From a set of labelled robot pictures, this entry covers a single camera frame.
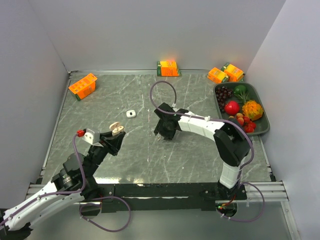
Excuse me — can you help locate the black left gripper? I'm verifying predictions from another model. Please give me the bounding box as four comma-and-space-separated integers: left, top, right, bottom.
84, 128, 126, 177

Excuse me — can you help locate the beige earbud charging case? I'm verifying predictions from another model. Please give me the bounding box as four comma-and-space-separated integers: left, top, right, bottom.
109, 121, 125, 136

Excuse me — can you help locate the white earbud charging case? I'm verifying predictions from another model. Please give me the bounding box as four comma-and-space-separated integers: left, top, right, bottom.
126, 110, 137, 119

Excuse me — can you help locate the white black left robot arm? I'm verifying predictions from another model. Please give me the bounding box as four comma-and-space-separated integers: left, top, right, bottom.
0, 129, 126, 237

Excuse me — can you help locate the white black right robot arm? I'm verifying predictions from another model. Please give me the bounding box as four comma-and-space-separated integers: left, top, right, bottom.
154, 102, 254, 199

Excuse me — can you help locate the orange box far left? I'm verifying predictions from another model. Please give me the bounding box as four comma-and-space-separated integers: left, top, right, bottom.
68, 73, 98, 101

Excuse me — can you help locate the orange box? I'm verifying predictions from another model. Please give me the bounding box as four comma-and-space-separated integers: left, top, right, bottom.
68, 73, 98, 101
156, 61, 182, 77
220, 62, 245, 82
207, 67, 230, 84

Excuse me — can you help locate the orange box centre back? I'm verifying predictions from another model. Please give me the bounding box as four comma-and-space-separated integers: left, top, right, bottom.
156, 61, 182, 77

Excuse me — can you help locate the dark purple grape bunch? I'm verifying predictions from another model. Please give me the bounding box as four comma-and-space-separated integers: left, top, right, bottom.
215, 86, 234, 113

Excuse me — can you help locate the red apple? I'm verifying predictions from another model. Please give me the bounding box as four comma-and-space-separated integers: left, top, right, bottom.
224, 100, 240, 116

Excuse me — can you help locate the orange box right front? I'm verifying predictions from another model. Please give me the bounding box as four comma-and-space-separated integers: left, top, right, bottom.
207, 67, 230, 84

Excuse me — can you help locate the green lime with leaves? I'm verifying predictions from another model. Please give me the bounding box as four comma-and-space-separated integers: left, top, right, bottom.
233, 85, 250, 103

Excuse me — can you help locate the red yellow cherry bunch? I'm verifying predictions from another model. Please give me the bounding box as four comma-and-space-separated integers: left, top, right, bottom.
228, 112, 257, 133

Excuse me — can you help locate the orange box right back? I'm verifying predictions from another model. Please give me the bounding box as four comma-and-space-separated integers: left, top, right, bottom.
220, 62, 245, 82

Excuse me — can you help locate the orange spiky fruit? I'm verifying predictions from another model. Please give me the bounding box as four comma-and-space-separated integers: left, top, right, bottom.
242, 100, 264, 121

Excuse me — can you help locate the dark green fruit tray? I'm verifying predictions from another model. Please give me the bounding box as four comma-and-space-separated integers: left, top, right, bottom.
213, 82, 270, 136

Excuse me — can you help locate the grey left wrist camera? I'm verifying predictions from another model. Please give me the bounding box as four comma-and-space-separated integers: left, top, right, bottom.
82, 128, 101, 146

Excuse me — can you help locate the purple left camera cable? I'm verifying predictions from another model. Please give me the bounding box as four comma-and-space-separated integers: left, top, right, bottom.
0, 129, 87, 227

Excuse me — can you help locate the purple camera cable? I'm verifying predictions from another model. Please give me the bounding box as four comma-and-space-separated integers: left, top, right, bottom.
0, 129, 87, 227
149, 81, 255, 188

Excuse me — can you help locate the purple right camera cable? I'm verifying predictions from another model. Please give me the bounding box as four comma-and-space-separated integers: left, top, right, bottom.
149, 81, 255, 188

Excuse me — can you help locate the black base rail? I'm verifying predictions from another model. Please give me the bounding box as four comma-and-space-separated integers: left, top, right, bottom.
80, 182, 247, 213

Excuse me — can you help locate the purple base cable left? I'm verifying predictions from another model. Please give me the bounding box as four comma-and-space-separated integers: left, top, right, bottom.
78, 196, 132, 233

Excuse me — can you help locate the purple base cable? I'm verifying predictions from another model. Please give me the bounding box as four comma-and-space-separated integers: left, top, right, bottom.
216, 182, 266, 223
78, 196, 132, 233

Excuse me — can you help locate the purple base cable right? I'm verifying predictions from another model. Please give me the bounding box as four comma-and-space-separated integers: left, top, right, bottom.
216, 182, 266, 223

